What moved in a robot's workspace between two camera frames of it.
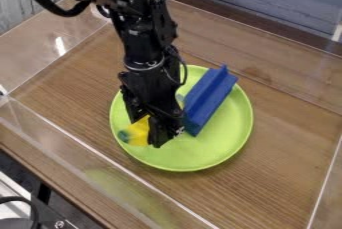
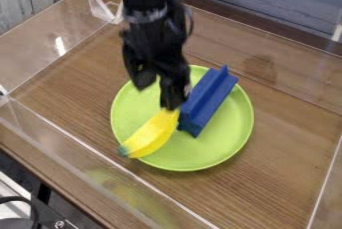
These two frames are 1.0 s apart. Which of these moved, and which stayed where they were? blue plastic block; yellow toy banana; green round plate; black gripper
Moved: yellow toy banana; black gripper
Stayed: blue plastic block; green round plate
